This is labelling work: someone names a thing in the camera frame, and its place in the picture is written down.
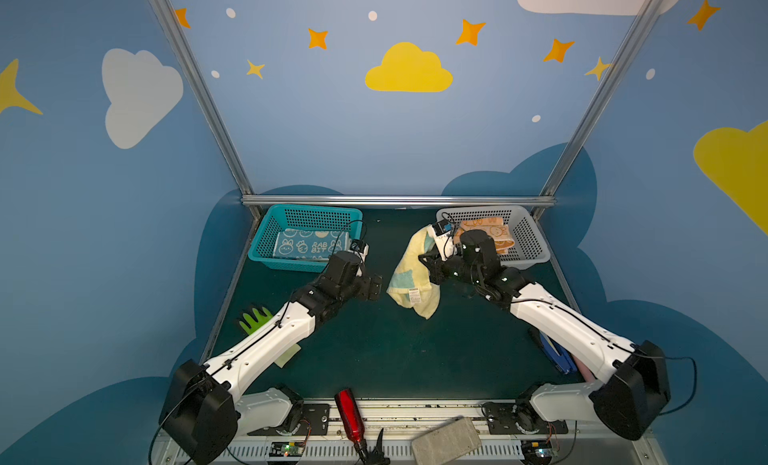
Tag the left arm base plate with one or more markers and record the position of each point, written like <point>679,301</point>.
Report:
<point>311,418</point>

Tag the green circuit board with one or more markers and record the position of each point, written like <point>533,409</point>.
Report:
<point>292,450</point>
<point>536,453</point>

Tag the left aluminium frame post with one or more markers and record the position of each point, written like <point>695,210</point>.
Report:
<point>174,33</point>

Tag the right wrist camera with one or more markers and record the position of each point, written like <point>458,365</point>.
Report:
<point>442,233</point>

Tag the left green circuit board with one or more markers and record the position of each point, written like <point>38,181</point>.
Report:
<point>292,450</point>

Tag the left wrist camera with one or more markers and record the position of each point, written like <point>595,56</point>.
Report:
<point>359,247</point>

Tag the white plastic basket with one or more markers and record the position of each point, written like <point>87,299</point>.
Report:
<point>530,247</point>

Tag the green rubber glove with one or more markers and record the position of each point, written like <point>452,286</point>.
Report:
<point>255,318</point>

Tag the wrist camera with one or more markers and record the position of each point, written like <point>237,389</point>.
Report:
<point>359,247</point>
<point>442,233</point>

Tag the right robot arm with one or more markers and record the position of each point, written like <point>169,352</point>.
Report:
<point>630,386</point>

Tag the blue bunny pattern towel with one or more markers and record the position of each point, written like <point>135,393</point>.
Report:
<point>308,245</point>

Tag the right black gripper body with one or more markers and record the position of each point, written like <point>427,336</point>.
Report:
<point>433,266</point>

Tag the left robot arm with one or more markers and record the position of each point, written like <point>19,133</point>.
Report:
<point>200,413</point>

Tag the red metal bottle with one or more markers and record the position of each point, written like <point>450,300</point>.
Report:
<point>350,416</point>

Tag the orange patterned towel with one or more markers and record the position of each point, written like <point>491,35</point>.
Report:
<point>494,227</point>

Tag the horizontal aluminium frame bar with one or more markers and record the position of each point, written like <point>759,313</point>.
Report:
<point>397,201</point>

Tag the grey sponge block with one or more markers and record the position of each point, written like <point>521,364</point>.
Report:
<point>446,443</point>

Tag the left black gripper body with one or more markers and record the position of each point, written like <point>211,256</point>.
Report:
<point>369,286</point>

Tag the right green circuit board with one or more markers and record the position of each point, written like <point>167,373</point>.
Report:
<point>536,453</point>

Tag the teal plastic basket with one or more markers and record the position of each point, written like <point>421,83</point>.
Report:
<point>301,217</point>

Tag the yellow-green towel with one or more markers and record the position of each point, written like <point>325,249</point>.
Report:
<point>410,286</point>

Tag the right aluminium frame post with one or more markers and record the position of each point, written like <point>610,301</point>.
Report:
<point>632,43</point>

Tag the yellow-green sticky paper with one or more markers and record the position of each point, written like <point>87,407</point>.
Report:
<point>285,357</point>

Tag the aluminium frame post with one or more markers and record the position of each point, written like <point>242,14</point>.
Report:
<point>174,33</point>
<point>632,43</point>

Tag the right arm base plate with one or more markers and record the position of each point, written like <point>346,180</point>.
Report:
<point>508,418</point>

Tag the black clamp tool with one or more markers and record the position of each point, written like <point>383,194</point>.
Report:
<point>373,456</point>

